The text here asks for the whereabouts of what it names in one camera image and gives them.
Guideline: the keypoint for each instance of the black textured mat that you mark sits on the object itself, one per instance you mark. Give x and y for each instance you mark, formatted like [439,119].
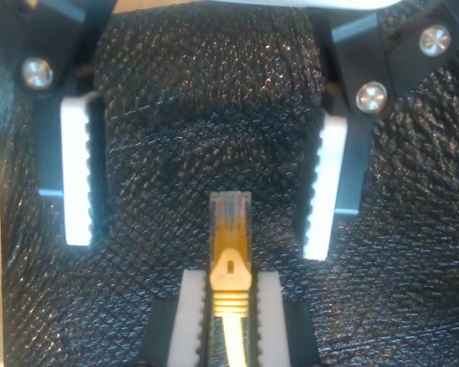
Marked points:
[214,134]

